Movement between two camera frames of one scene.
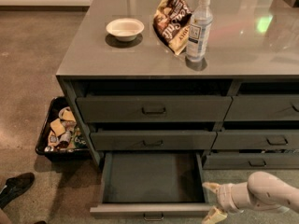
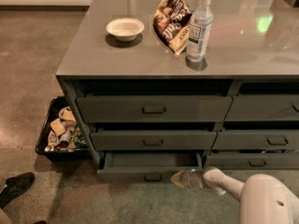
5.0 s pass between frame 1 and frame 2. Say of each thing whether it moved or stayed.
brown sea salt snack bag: stayed
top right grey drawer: stayed
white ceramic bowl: stayed
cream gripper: moved
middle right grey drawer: stayed
